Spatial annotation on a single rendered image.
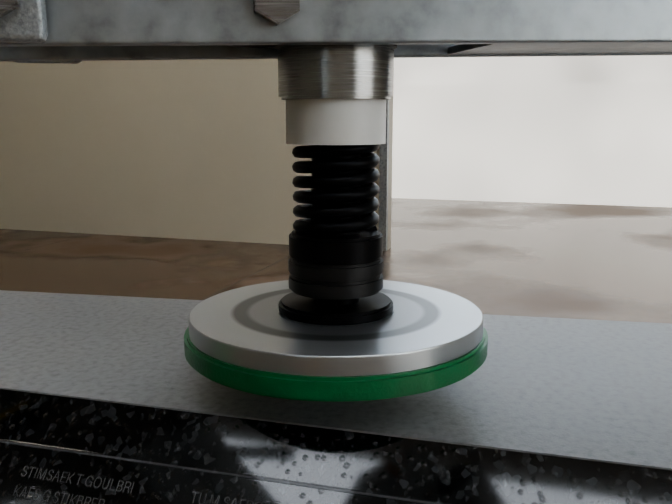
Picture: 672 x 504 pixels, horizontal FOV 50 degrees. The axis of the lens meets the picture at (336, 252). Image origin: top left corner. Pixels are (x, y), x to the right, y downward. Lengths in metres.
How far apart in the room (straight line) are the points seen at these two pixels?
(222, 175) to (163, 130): 0.64
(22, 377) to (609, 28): 0.49
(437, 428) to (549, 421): 0.08
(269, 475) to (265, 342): 0.08
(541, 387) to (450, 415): 0.09
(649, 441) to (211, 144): 5.69
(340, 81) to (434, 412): 0.23
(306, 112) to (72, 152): 6.33
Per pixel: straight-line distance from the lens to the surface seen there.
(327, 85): 0.47
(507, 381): 0.57
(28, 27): 0.42
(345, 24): 0.45
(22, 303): 0.84
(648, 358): 0.65
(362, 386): 0.43
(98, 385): 0.57
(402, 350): 0.44
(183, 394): 0.54
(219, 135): 6.03
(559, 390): 0.56
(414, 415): 0.50
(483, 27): 0.48
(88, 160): 6.70
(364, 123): 0.48
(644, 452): 0.48
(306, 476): 0.47
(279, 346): 0.45
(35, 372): 0.62
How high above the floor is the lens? 1.02
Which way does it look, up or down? 11 degrees down
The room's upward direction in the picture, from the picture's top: straight up
